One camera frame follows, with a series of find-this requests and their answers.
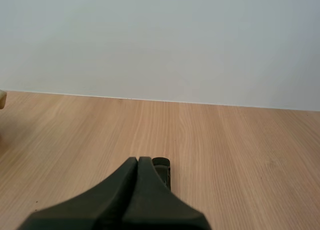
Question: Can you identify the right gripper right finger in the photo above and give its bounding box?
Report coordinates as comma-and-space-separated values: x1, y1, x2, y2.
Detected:
119, 156, 213, 230

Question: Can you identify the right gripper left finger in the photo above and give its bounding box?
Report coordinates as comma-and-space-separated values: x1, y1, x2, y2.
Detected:
15, 156, 139, 230

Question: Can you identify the small grey toy car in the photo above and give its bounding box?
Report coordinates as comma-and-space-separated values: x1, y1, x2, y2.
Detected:
151, 157, 172, 192

